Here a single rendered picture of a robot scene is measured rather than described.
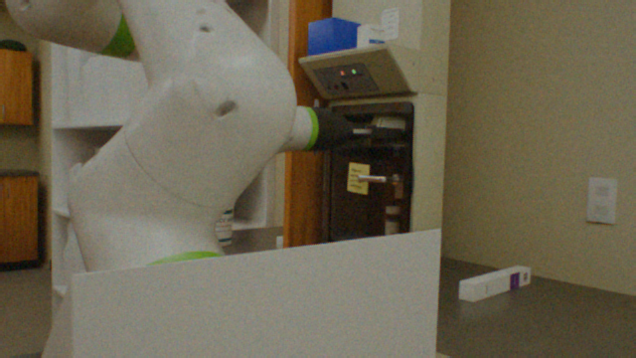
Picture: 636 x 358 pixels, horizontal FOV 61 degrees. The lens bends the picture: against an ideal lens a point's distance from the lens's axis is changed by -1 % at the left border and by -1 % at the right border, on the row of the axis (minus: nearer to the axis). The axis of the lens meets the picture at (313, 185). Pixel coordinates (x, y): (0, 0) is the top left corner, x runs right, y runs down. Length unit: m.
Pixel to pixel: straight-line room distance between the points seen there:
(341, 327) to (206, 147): 0.19
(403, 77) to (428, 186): 0.28
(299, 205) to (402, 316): 1.11
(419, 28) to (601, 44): 0.49
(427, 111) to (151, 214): 0.95
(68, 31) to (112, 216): 0.39
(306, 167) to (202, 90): 1.12
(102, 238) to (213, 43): 0.21
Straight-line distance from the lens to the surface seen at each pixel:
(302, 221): 1.58
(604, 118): 1.58
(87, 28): 0.87
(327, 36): 1.43
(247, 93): 0.46
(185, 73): 0.48
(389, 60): 1.29
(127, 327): 0.33
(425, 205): 1.37
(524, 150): 1.67
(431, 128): 1.37
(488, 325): 1.14
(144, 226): 0.52
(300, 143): 1.09
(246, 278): 0.36
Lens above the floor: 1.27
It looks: 4 degrees down
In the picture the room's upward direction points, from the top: 2 degrees clockwise
